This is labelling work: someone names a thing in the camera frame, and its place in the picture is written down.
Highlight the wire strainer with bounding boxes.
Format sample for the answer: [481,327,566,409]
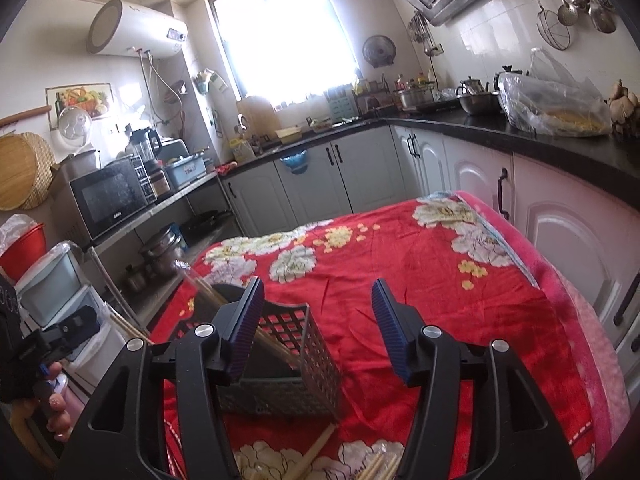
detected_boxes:
[520,0,572,52]

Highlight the dark kettle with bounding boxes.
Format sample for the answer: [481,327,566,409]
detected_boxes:
[495,65,524,92]

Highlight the wooden rolling pin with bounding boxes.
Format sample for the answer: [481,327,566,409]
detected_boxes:
[0,106,53,129]

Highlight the large steel pot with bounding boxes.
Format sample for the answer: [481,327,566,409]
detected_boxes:
[140,227,184,276]

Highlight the stone shelf unit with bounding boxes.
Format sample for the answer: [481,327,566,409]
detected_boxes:
[85,172,236,321]

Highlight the red plastic bucket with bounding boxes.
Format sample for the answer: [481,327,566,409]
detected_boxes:
[0,222,48,283]

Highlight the round woven mat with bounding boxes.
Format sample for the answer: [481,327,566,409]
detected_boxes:
[20,131,57,210]

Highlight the grey perforated utensil basket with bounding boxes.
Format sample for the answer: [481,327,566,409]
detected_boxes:
[170,282,343,421]

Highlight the grey round wall fan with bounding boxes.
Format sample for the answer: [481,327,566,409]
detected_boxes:
[362,35,397,69]

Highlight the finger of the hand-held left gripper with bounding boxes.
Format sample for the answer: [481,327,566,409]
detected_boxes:
[42,306,102,357]

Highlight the group of condiment bottles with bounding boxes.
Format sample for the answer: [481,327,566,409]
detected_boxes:
[395,70,439,92]

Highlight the blue plastic bag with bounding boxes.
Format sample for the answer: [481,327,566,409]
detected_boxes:
[279,147,312,176]

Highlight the small white fan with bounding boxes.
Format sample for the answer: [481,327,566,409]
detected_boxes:
[57,106,94,149]

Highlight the white lower cabinets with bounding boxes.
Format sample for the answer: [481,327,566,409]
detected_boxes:
[220,122,640,411]

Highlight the small hanging utensil rack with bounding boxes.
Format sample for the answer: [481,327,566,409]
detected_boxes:
[406,10,434,57]

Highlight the small steel pot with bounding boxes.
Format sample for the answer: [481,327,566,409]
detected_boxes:
[122,265,149,294]

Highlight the black frying pan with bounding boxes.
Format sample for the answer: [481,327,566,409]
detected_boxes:
[180,210,234,242]

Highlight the round bamboo board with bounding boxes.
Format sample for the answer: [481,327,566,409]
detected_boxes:
[0,132,39,211]

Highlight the steel mixing bowl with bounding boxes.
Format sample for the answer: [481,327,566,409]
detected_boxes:
[456,92,501,116]

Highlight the blue plastic box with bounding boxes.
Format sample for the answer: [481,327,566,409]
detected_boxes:
[164,156,207,191]

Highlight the clear bag of noodles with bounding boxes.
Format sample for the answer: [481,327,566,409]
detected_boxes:
[497,47,614,137]

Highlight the white water heater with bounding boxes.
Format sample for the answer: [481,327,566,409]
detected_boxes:
[87,0,189,59]

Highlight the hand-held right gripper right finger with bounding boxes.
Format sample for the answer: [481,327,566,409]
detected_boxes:
[370,279,586,480]

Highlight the ginger roots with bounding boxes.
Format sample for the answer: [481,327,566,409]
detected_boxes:
[607,80,640,136]

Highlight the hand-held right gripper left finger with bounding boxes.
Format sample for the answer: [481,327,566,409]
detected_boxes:
[55,276,266,480]

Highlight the person's left hand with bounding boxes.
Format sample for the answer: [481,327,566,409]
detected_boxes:
[40,360,77,443]

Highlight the red floral blanket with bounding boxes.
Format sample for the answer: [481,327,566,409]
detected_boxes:
[150,191,628,480]

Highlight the wooden chopsticks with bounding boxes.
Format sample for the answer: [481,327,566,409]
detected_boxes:
[382,452,404,480]
[174,260,303,363]
[292,422,337,480]
[350,452,386,480]
[111,314,155,347]

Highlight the brown lidded jar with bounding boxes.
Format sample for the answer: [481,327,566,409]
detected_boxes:
[149,162,172,199]

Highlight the kitchen window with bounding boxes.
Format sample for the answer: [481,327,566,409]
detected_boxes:
[207,0,361,102]

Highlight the steel cooking pot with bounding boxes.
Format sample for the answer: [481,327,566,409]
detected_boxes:
[397,87,434,111]

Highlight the black kitchen countertop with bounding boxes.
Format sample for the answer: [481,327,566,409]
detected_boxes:
[220,109,640,196]

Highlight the black microwave oven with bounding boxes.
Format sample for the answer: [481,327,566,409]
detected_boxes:
[68,154,157,241]

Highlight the teal knife block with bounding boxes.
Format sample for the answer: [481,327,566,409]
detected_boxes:
[325,85,357,120]

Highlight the fruit wall poster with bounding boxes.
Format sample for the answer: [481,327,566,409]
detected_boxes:
[46,82,112,128]

